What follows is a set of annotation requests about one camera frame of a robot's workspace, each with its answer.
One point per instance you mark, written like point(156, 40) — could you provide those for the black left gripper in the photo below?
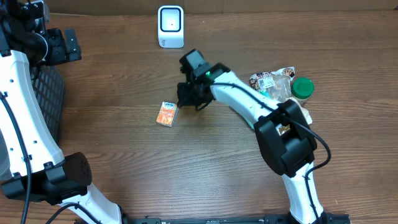
point(61, 47)

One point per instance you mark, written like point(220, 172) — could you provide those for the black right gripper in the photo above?
point(186, 101)

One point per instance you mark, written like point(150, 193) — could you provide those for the orange snack packet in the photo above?
point(167, 114)

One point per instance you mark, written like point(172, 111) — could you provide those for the brown bread pouch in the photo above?
point(278, 84)

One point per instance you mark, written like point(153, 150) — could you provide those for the green lid jar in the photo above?
point(302, 89)

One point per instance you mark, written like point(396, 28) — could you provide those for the long teal wipes pack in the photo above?
point(250, 124)

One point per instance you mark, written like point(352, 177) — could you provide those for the teal gum packet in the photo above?
point(265, 93)

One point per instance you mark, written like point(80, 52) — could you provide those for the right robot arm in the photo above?
point(286, 142)

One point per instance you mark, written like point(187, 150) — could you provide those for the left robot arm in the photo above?
point(32, 97)

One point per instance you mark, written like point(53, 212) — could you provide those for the white barcode scanner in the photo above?
point(170, 26)

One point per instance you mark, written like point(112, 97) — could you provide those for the grey plastic shopping basket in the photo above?
point(49, 89)

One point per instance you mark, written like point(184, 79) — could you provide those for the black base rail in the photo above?
point(328, 218)

